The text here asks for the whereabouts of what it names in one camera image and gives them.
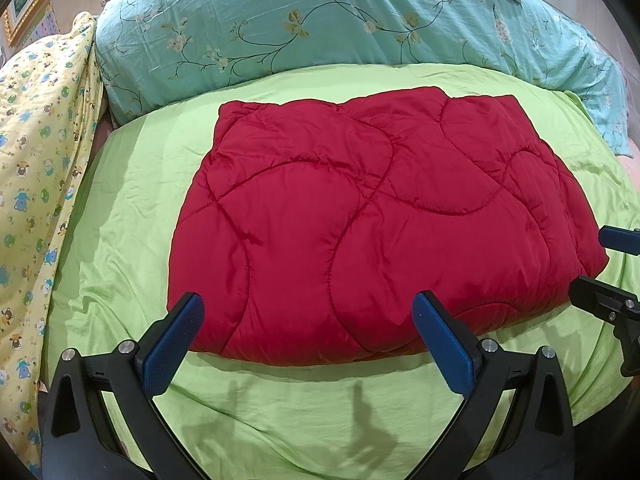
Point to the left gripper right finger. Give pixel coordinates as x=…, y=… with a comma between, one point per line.
x=514, y=421

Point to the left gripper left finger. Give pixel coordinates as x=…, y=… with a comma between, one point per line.
x=79, y=439

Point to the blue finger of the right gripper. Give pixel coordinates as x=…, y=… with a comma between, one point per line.
x=616, y=307
x=620, y=240

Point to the red quilted puffer jacket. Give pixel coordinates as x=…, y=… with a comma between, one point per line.
x=310, y=226

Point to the yellow cartoon print blanket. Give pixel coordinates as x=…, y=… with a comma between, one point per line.
x=51, y=95

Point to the teal floral quilt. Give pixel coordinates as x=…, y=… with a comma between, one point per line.
x=155, y=52

